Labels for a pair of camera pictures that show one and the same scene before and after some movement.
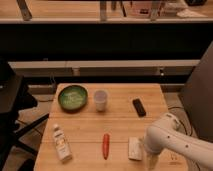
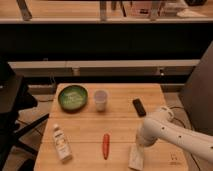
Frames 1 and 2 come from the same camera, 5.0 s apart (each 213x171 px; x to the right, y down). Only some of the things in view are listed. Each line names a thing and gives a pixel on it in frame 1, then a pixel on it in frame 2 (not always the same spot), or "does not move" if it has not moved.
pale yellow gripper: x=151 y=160 -> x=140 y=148
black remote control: x=139 y=108 does not move
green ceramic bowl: x=73 y=98 does not move
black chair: x=15 y=97 does not move
